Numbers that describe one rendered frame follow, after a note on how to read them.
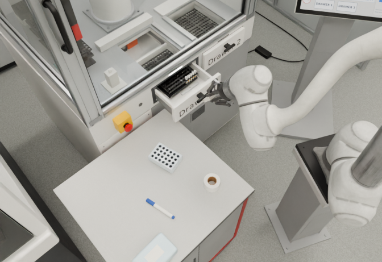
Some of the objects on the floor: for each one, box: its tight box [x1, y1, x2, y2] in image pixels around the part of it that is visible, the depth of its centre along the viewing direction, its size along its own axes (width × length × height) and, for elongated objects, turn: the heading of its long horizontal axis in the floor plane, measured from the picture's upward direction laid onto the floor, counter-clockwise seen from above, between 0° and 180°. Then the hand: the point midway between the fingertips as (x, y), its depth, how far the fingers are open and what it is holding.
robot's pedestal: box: [264, 147, 334, 254], centre depth 182 cm, size 30×30×76 cm
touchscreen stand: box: [271, 16, 355, 140], centre depth 219 cm, size 50×45×102 cm
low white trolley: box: [53, 109, 255, 262], centre depth 177 cm, size 58×62×76 cm
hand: (208, 98), depth 150 cm, fingers closed
